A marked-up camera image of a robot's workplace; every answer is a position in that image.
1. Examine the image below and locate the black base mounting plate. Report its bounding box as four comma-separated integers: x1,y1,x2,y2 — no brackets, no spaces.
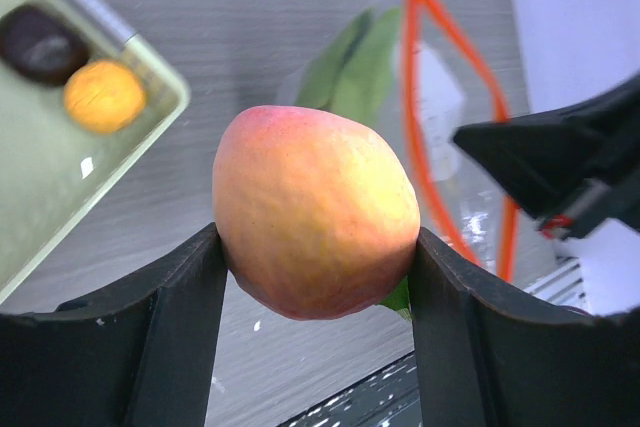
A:
281,352,422,427

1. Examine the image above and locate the pale green plastic basket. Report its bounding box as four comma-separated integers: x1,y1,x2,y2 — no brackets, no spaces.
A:
1,0,190,298

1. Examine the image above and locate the dark purple toy food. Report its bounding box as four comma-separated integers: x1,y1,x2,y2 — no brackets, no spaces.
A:
1,3,91,87

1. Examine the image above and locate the small orange toy fruit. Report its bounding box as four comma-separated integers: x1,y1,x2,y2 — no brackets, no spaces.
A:
63,59,147,134

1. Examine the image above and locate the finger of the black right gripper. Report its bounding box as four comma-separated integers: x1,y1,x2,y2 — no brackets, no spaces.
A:
453,111,620,219

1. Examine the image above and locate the clear zip bag orange zipper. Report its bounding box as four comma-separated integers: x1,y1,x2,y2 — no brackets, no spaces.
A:
277,0,556,283

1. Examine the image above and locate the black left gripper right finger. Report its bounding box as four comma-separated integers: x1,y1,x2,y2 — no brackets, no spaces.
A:
409,230,639,426

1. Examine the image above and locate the green toy lettuce leaf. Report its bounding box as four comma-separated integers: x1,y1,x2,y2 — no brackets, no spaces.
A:
295,7,404,128

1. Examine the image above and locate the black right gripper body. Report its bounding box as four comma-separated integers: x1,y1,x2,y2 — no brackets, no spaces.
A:
537,73,639,240

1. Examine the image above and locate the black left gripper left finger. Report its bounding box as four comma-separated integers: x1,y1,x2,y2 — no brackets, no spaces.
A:
1,225,227,426

